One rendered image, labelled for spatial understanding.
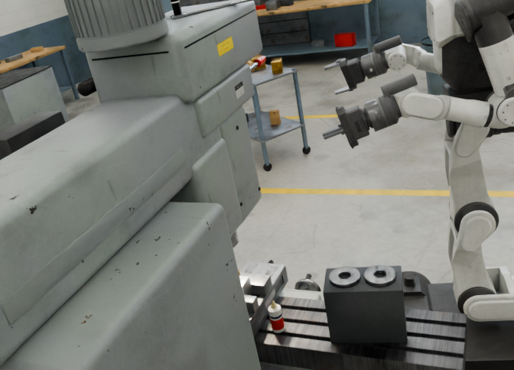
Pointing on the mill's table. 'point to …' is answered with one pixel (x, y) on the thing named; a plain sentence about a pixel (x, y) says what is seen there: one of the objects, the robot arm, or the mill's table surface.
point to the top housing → (181, 55)
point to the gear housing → (223, 99)
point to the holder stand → (365, 304)
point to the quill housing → (242, 160)
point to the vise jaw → (259, 283)
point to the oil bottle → (276, 317)
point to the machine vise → (260, 309)
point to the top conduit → (86, 87)
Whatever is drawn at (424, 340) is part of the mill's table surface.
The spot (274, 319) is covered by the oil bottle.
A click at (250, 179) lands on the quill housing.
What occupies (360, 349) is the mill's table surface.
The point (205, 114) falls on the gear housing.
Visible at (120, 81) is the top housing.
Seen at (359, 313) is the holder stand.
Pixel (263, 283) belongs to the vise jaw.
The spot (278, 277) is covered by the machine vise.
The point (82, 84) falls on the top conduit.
